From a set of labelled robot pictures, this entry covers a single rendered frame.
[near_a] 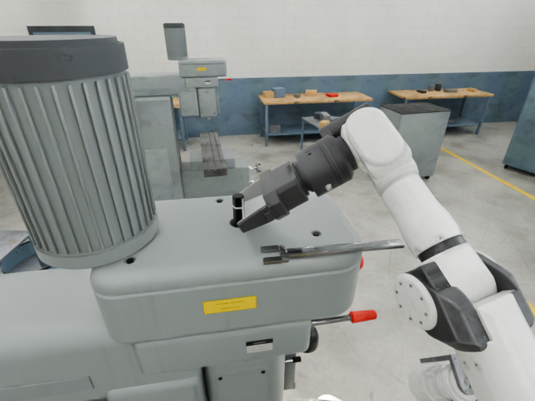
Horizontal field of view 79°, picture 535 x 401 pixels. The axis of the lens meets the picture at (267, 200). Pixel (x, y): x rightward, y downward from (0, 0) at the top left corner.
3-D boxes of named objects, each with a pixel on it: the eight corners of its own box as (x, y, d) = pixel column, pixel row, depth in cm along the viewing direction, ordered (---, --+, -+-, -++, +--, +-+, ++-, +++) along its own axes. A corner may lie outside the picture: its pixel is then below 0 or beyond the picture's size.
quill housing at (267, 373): (273, 357, 101) (274, 280, 85) (287, 430, 83) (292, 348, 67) (211, 367, 98) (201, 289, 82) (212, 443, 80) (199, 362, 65)
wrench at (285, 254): (396, 238, 58) (396, 234, 57) (407, 251, 54) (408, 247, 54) (260, 250, 55) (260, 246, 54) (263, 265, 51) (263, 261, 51)
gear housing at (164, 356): (285, 274, 87) (287, 244, 82) (310, 354, 66) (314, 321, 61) (157, 288, 83) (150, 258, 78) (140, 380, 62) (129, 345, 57)
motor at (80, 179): (165, 203, 69) (134, 33, 53) (150, 263, 52) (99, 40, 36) (64, 210, 66) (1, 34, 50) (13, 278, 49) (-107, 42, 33)
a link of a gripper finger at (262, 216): (235, 220, 55) (266, 203, 54) (244, 233, 56) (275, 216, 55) (235, 225, 53) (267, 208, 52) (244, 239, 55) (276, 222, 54)
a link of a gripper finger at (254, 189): (243, 205, 65) (270, 190, 64) (234, 193, 63) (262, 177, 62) (243, 201, 66) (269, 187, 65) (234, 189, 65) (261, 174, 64)
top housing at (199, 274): (321, 239, 84) (326, 184, 77) (363, 318, 62) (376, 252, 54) (134, 257, 78) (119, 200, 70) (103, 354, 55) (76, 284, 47)
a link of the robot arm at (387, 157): (345, 145, 60) (382, 205, 54) (337, 118, 52) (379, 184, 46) (377, 128, 59) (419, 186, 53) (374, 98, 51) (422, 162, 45)
